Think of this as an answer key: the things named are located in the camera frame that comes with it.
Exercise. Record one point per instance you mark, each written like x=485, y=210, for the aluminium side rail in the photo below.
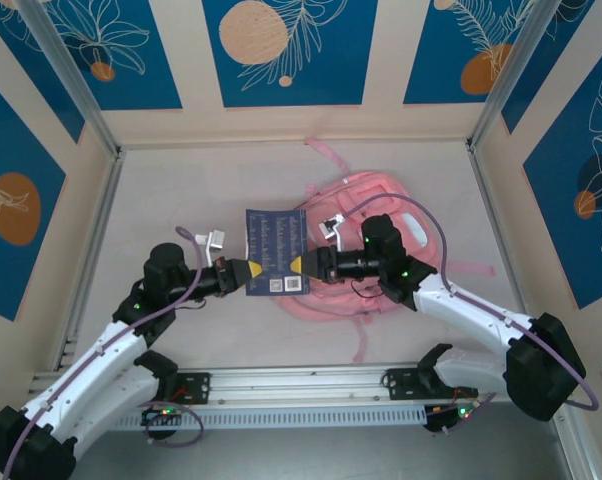
x=103, y=210
x=501, y=240

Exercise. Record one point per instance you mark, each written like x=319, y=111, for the navy printed booklet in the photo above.
x=276, y=240

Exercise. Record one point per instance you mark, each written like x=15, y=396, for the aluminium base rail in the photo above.
x=301, y=382

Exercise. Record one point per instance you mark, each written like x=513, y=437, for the pink backpack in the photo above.
x=361, y=185

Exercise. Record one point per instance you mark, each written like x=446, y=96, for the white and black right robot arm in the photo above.
x=471, y=320

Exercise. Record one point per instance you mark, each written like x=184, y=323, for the aluminium frame post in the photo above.
x=516, y=75
x=66, y=75

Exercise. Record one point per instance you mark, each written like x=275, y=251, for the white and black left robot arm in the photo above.
x=96, y=360

